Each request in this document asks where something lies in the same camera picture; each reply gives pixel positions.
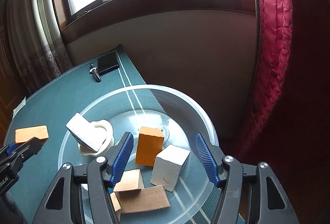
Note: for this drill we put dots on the white painted wooden block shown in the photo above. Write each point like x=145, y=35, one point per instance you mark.
x=169, y=164

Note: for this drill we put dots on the white power adapter plug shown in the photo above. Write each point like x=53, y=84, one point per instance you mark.
x=82, y=130

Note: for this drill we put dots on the black smartphone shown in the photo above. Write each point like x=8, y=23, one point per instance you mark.
x=107, y=63

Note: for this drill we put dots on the light wooden block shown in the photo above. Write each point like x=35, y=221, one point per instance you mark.
x=143, y=200

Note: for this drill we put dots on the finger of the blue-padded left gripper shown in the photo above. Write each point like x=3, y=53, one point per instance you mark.
x=7, y=150
x=27, y=150

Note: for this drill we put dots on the black wristwatch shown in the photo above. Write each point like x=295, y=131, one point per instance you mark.
x=94, y=72

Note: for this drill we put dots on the plain wooden cube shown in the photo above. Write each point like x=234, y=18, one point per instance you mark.
x=131, y=180

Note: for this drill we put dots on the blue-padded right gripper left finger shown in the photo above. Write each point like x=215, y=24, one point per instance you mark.
x=62, y=202

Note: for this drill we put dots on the small white ceramic dish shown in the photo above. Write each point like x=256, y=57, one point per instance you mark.
x=104, y=131

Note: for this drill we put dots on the clear glass bowl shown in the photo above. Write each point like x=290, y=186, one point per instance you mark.
x=180, y=119

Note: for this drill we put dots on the brown wooden wedge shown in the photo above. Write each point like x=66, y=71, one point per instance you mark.
x=25, y=134

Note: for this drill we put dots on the orange wooden block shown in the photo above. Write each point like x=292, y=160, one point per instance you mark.
x=150, y=143

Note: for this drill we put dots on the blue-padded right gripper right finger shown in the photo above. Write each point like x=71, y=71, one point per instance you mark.
x=267, y=200

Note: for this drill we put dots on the patterned beige curtain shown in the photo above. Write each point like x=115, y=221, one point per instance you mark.
x=35, y=42

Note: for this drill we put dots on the red quilted curtain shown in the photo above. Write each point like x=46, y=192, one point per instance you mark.
x=275, y=35

